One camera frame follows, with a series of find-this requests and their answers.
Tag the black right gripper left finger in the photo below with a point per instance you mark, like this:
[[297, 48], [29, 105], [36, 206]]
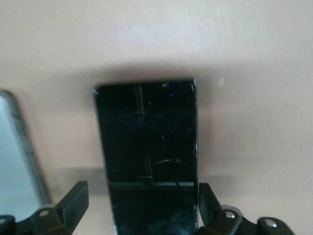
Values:
[[73, 205]]

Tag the black smartphone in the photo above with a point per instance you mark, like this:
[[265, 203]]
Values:
[[146, 137]]

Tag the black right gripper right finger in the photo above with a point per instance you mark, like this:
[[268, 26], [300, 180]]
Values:
[[212, 213]]

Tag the silver closed laptop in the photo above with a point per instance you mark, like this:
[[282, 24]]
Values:
[[14, 159]]

